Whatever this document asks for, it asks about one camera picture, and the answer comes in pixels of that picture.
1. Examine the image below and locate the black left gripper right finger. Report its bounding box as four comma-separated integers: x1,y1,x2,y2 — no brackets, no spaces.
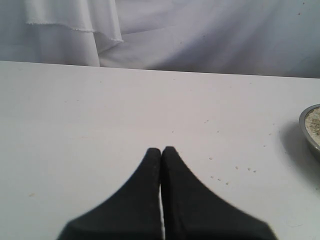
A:
161,146,277,240

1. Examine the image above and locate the white backdrop cloth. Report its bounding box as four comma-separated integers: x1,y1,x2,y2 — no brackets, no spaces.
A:
0,0,320,78

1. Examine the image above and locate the round metal tray of rice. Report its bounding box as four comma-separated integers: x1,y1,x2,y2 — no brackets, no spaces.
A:
299,104,320,162

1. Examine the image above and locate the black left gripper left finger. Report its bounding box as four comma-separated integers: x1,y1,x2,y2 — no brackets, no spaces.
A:
58,148,161,240

